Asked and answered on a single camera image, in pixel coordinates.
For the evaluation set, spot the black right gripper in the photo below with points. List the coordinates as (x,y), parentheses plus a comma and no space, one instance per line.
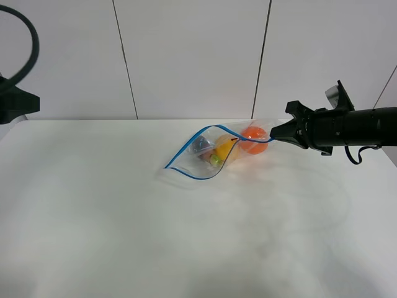
(304,132)

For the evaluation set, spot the clear blue-zip file bag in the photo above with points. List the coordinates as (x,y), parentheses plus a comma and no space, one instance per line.
(214,147)

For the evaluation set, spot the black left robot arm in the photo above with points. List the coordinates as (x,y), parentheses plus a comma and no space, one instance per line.
(16,102)

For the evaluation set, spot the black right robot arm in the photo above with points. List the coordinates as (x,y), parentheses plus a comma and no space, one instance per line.
(371,127)

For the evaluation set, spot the orange fruit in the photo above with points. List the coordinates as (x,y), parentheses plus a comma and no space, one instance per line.
(254,143)

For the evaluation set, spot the yellow pear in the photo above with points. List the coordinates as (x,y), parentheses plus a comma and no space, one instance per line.
(226,148)

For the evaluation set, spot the purple eggplant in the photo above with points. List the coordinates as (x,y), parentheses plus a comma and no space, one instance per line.
(202,148)

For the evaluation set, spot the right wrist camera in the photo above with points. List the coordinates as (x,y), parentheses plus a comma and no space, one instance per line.
(338,97)

